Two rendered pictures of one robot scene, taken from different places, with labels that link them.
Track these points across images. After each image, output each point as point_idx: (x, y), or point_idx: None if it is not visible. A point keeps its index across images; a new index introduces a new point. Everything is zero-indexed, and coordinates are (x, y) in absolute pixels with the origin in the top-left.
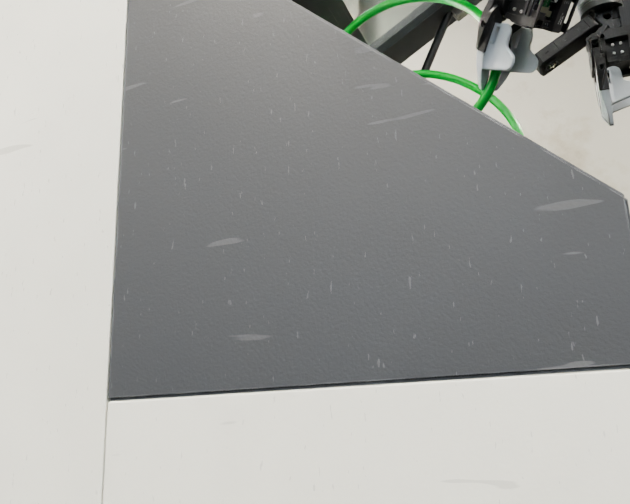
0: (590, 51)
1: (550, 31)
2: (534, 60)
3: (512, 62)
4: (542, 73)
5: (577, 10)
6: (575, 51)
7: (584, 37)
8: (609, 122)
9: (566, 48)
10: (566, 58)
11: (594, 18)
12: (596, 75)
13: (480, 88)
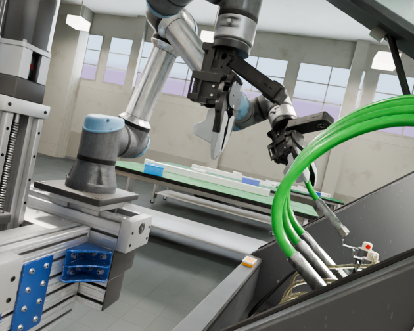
0: (240, 102)
1: (278, 163)
2: (284, 170)
3: (296, 180)
4: (276, 102)
5: (252, 44)
6: (248, 81)
7: (244, 79)
8: (215, 158)
9: (258, 90)
10: (255, 86)
11: (236, 52)
12: (232, 119)
13: (314, 186)
